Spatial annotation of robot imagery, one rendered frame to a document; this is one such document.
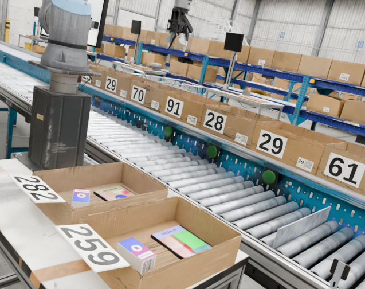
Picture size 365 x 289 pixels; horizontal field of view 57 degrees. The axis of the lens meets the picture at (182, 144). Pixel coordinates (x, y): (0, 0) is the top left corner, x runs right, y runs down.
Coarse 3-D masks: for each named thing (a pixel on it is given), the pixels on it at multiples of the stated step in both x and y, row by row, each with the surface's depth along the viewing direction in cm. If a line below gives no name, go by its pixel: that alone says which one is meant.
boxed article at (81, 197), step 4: (76, 192) 116; (80, 192) 117; (84, 192) 117; (88, 192) 118; (76, 196) 113; (80, 196) 114; (84, 196) 114; (88, 196) 115; (72, 200) 110; (76, 200) 111; (80, 200) 111; (84, 200) 112; (88, 200) 112; (72, 204) 110; (76, 204) 110; (80, 204) 110; (84, 204) 111; (88, 204) 111
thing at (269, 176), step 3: (267, 171) 172; (270, 171) 171; (264, 174) 173; (267, 174) 172; (270, 174) 171; (273, 174) 170; (264, 177) 173; (267, 177) 172; (270, 177) 171; (273, 177) 170; (264, 180) 174; (267, 180) 172; (270, 180) 171; (273, 180) 170; (267, 183) 173; (270, 183) 171
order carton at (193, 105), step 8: (176, 96) 227; (184, 96) 251; (192, 96) 256; (200, 96) 250; (184, 104) 222; (192, 104) 217; (200, 104) 212; (216, 104) 240; (224, 104) 235; (160, 112) 239; (184, 112) 222; (192, 112) 217; (200, 112) 213; (184, 120) 223; (200, 120) 213
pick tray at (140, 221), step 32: (96, 224) 96; (128, 224) 105; (160, 224) 115; (192, 224) 114; (224, 224) 104; (160, 256) 97; (192, 256) 84; (224, 256) 96; (128, 288) 77; (160, 288) 79
